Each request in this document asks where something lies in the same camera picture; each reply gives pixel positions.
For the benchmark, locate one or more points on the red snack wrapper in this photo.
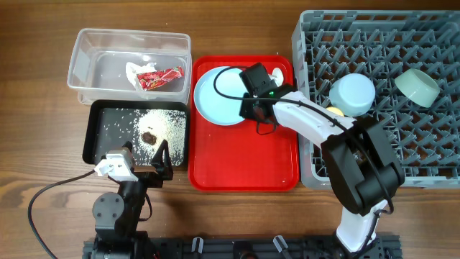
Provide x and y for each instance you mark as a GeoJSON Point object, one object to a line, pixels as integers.
{"type": "Point", "coordinates": [152, 80]}

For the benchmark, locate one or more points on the light blue plate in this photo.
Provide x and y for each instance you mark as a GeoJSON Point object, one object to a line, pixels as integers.
{"type": "Point", "coordinates": [214, 107]}

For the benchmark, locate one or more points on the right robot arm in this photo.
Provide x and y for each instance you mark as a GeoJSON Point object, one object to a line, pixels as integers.
{"type": "Point", "coordinates": [362, 167]}

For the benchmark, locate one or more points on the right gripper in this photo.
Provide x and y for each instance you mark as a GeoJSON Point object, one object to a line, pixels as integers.
{"type": "Point", "coordinates": [249, 108]}

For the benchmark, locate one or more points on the red serving tray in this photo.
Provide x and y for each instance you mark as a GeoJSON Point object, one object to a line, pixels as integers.
{"type": "Point", "coordinates": [242, 157]}

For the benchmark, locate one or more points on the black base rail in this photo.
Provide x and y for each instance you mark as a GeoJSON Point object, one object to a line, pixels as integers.
{"type": "Point", "coordinates": [307, 247]}

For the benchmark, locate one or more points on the clear plastic bin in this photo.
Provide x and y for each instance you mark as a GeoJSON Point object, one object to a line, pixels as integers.
{"type": "Point", "coordinates": [97, 64]}

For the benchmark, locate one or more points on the green bowl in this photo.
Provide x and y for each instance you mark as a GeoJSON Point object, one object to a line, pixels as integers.
{"type": "Point", "coordinates": [418, 86]}

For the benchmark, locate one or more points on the yellow cup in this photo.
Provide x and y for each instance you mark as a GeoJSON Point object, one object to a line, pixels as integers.
{"type": "Point", "coordinates": [335, 110]}

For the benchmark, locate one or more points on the black plastic tray bin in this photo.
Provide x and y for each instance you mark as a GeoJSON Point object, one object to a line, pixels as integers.
{"type": "Point", "coordinates": [95, 116]}

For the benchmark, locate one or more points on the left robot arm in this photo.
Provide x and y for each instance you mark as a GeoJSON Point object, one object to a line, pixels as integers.
{"type": "Point", "coordinates": [118, 214]}

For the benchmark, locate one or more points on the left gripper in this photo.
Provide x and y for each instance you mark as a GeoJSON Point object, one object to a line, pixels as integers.
{"type": "Point", "coordinates": [164, 168]}

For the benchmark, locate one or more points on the brown food chunk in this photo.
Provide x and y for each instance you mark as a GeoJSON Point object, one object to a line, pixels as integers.
{"type": "Point", "coordinates": [149, 138]}

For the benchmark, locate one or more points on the white plastic spoon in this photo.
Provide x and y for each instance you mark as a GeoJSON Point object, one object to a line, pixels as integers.
{"type": "Point", "coordinates": [277, 76]}

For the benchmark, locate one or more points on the light blue bowl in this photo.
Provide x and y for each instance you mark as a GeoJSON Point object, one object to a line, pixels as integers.
{"type": "Point", "coordinates": [353, 94]}

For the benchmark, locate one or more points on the white tissue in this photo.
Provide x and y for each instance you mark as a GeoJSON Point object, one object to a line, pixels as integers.
{"type": "Point", "coordinates": [132, 70]}

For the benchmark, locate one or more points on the grey dishwasher rack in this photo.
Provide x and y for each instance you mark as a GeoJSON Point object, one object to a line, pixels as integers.
{"type": "Point", "coordinates": [382, 45]}

